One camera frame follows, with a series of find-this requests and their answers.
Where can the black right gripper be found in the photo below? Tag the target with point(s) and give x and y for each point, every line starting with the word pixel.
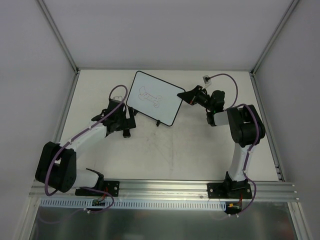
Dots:
pixel 195 94

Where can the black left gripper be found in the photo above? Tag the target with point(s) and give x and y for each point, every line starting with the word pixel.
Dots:
pixel 127 122

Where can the black felt whiteboard eraser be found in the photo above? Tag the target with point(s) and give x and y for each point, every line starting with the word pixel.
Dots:
pixel 126 133

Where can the white whiteboard black frame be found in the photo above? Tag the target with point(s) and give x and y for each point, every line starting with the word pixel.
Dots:
pixel 154 98

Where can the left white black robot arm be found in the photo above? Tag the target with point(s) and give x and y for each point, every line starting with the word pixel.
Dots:
pixel 57 166

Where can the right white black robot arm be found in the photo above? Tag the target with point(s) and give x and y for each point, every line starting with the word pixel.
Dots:
pixel 246 129

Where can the metal easel stand black feet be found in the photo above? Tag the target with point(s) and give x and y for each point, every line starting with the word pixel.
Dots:
pixel 136 112

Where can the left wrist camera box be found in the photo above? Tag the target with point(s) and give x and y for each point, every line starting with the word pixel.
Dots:
pixel 118 98

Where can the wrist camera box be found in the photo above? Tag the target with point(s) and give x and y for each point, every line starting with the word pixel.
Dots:
pixel 118 98
pixel 206 79

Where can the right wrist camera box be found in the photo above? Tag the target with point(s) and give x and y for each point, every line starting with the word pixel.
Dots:
pixel 206 79

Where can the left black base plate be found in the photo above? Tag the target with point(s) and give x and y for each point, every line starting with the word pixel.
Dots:
pixel 110 186

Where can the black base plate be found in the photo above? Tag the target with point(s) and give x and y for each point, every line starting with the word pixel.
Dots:
pixel 221 191
pixel 110 186

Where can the aluminium mounting rail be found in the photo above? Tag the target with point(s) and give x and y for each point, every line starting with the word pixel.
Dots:
pixel 191 190

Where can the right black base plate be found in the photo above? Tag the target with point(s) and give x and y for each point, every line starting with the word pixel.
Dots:
pixel 221 191

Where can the white slotted cable duct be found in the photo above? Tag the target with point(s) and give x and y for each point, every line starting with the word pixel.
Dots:
pixel 134 204

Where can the left aluminium frame post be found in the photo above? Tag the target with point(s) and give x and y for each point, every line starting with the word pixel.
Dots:
pixel 57 34

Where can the aluminium frame post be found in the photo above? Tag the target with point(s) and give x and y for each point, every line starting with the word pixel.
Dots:
pixel 57 34
pixel 275 34

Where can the right aluminium frame post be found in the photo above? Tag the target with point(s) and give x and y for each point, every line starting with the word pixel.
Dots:
pixel 275 34

